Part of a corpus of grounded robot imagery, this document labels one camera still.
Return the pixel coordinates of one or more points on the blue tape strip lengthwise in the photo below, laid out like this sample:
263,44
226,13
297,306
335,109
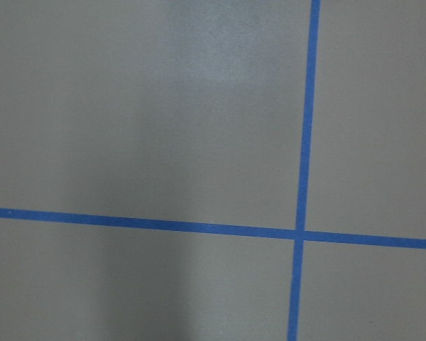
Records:
304,172

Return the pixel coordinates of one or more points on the blue tape strip crosswise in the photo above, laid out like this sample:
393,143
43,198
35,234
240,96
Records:
222,229

